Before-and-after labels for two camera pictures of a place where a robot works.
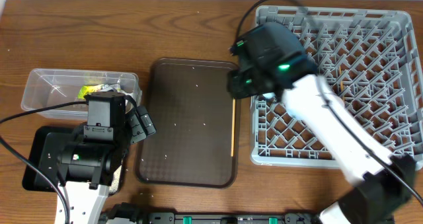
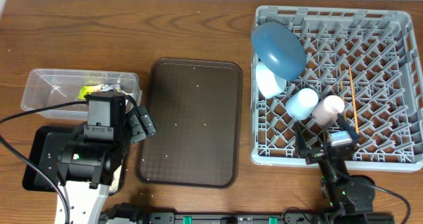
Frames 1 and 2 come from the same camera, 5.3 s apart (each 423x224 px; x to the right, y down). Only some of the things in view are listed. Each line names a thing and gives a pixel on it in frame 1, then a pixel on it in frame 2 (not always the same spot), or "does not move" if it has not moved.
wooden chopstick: [232, 127] -> [354, 108]
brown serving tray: [189, 101] does not move
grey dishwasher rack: [370, 58] does not move
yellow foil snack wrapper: [86, 89] does not move
